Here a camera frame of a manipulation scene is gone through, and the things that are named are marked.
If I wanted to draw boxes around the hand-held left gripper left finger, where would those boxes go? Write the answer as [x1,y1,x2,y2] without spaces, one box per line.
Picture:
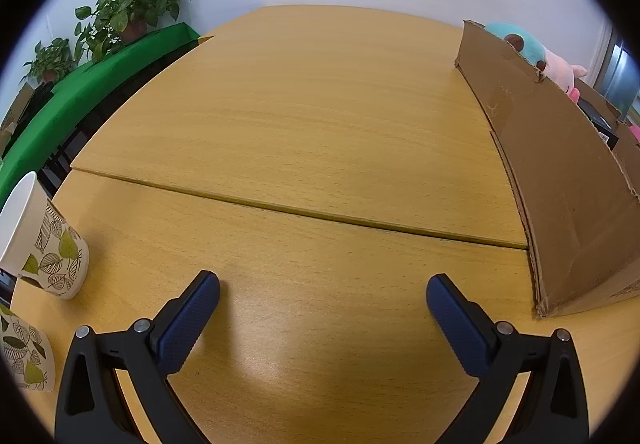
[54,270,221,444]

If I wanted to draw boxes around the small potted green plant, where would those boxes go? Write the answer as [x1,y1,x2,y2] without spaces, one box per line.
[22,38,76,85]

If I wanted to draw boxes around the black product box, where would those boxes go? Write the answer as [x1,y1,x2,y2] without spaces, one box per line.
[577,97,621,150]

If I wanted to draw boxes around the leaf print paper cup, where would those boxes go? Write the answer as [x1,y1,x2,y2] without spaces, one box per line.
[0,304,55,392]
[0,171,90,300]

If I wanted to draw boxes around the teal and pink plush toy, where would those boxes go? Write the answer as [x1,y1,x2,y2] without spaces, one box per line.
[485,22,588,100]

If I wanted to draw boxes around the brown cardboard box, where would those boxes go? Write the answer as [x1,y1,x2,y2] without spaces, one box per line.
[454,19,640,322]

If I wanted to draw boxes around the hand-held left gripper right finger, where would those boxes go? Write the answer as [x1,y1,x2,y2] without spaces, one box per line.
[426,274,591,444]

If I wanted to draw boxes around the grey door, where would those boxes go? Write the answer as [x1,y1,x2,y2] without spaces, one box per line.
[595,24,640,117]

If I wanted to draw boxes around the green covered table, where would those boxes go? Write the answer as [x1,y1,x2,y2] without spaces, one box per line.
[0,22,202,210]

